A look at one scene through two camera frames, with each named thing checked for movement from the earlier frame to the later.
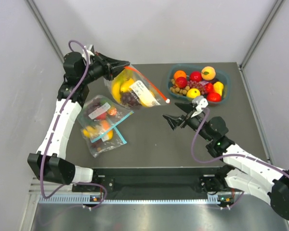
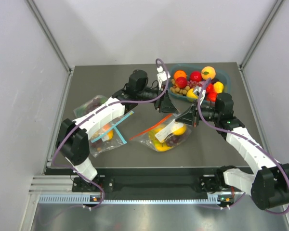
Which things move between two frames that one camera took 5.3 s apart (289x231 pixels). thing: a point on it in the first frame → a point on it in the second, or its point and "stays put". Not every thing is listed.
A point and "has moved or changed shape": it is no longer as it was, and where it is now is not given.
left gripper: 111,67 → 166,105
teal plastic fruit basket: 187,81 stays put
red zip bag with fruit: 131,88 has moved or changed shape
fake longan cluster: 175,89 stays put
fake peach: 208,73 stays put
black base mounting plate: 159,180 stays put
